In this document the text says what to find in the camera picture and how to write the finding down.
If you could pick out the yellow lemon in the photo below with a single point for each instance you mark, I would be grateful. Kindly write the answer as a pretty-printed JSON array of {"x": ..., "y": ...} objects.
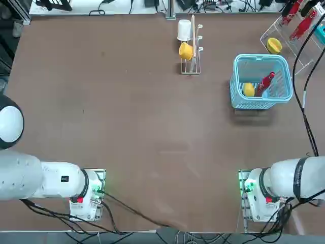
[{"x": 248, "y": 89}]

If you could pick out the red drink bottle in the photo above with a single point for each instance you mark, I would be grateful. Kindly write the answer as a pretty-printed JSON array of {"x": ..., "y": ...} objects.
[
  {"x": 290, "y": 14},
  {"x": 264, "y": 84},
  {"x": 303, "y": 25}
]

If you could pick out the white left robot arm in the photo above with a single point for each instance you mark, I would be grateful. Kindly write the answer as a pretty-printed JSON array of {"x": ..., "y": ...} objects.
[{"x": 50, "y": 178}]

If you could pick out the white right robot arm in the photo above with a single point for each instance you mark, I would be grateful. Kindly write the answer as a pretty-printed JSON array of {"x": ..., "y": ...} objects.
[{"x": 279, "y": 178}]

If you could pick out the light blue plastic basket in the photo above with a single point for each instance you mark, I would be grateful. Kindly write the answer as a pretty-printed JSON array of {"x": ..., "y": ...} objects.
[{"x": 254, "y": 103}]

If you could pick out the clear acrylic rack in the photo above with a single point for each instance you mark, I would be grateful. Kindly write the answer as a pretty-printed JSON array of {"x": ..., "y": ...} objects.
[{"x": 284, "y": 33}]

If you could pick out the yellow cup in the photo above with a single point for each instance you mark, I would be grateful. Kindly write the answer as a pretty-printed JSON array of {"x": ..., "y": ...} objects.
[{"x": 186, "y": 50}]

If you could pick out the white cup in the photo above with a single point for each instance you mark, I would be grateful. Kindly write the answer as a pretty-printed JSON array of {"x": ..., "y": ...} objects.
[{"x": 184, "y": 30}]

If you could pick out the yellow green starfruit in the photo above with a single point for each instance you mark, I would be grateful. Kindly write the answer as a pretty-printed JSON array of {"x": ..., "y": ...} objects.
[{"x": 274, "y": 45}]

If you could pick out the teal snack packet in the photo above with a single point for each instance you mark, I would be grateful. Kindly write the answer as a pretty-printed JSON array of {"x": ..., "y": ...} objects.
[{"x": 320, "y": 34}]

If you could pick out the aluminium frame post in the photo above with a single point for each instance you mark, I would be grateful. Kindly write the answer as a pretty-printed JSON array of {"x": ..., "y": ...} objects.
[{"x": 170, "y": 8}]

